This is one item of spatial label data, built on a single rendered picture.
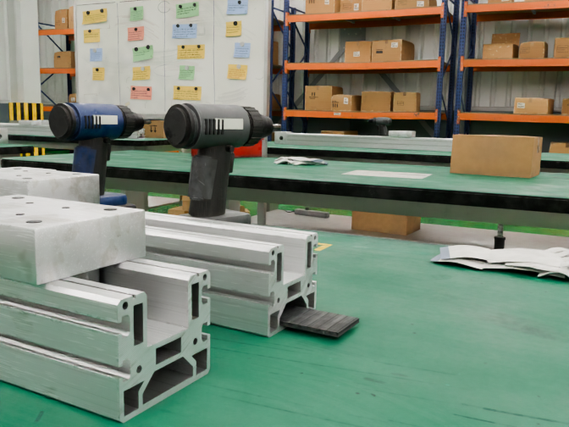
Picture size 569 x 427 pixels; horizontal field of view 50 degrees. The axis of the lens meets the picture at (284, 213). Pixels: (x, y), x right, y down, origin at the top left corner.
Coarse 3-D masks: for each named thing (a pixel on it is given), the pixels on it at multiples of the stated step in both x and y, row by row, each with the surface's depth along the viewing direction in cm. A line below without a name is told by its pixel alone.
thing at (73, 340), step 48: (0, 288) 45; (48, 288) 42; (96, 288) 42; (144, 288) 48; (192, 288) 47; (0, 336) 47; (48, 336) 43; (96, 336) 41; (144, 336) 42; (192, 336) 47; (48, 384) 44; (96, 384) 41; (144, 384) 42
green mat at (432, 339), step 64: (320, 256) 91; (384, 256) 92; (384, 320) 63; (448, 320) 63; (512, 320) 64; (0, 384) 46; (192, 384) 47; (256, 384) 47; (320, 384) 47; (384, 384) 48; (448, 384) 48; (512, 384) 48
